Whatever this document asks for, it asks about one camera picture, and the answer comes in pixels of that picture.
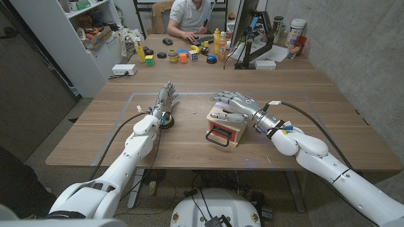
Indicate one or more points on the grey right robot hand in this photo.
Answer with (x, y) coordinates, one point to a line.
(240, 107)

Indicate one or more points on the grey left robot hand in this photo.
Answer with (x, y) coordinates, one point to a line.
(164, 101)

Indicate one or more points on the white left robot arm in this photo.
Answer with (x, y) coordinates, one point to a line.
(116, 170)

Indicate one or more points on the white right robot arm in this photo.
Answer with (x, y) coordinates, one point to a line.
(331, 164)

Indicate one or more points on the yellow and black push button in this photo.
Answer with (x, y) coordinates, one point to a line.
(167, 121)

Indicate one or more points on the wooden box with red drawer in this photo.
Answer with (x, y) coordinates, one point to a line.
(225, 129)

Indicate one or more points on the blue and red buzzer button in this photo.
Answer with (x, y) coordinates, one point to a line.
(211, 59)

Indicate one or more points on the green and yellow cube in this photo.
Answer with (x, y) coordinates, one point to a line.
(149, 60)

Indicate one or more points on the stacked colourful cups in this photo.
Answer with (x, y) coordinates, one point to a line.
(172, 56)

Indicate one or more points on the black round puck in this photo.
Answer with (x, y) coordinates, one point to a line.
(161, 55)

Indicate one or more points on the orange cube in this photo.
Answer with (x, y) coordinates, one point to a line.
(182, 57)

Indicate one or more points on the white flat box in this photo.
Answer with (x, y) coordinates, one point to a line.
(265, 64)

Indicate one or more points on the white power strip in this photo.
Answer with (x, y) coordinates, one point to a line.
(124, 69)

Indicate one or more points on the blue toy block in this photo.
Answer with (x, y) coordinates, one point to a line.
(182, 51)

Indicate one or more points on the multicolour rubik's cube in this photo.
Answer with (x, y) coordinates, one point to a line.
(193, 55)

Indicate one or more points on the yellow carton box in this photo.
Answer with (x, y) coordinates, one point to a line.
(139, 50)

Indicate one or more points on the black computer mouse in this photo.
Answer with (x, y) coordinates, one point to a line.
(167, 41)

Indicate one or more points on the yellow banana toy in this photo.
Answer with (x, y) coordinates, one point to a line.
(195, 48)

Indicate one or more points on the white paper sheets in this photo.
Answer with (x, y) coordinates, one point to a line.
(268, 52)

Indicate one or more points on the orange drink bottle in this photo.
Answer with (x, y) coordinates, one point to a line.
(222, 47)

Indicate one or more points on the yellow squeeze bottle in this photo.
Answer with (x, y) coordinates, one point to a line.
(216, 41)

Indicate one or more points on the black keyboard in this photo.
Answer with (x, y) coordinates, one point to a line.
(202, 40)

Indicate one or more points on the clear drinking glass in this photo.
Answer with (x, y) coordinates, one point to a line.
(292, 50)

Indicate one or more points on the dark glass jar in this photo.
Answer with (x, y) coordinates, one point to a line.
(277, 28)

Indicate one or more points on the red cup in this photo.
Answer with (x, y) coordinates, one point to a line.
(300, 44)

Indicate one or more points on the black computer monitor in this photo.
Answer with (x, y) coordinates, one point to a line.
(244, 19)

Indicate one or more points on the person in white polo shirt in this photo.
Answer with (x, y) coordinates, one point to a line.
(189, 15)

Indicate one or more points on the cardboard box with items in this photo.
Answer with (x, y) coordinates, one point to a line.
(98, 38)

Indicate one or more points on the white cylindrical canister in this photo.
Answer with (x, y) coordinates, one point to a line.
(296, 31)

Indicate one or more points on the white robot torso base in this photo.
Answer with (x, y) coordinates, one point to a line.
(217, 209)

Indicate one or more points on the white shelving cabinet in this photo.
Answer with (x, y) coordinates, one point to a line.
(72, 47)

